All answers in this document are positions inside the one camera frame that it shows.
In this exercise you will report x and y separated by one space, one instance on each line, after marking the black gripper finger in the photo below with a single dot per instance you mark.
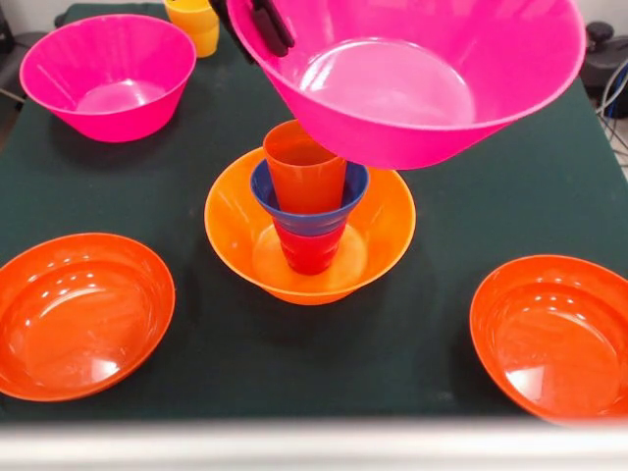
272 27
230 29

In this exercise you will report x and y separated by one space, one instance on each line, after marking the pink large bowl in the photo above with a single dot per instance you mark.
392 98
108 64

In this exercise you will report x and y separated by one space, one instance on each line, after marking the red-orange plastic cup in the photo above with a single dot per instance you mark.
299 181

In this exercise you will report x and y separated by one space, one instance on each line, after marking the orange large bowl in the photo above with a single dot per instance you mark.
230 221

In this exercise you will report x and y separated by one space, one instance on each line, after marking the blue small bowl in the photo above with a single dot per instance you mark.
306 223

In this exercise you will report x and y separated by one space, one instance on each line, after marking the crimson plastic cup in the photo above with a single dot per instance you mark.
309 252

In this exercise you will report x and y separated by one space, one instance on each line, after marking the red shallow bowl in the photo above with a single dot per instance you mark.
78 319
554 343

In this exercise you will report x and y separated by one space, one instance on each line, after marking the yellow plastic cup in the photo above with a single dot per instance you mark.
196 34

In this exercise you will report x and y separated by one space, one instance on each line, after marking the dark green tablecloth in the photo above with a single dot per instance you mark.
319 368

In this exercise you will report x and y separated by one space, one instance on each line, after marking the black pedestal foot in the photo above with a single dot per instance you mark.
603 59
7 34

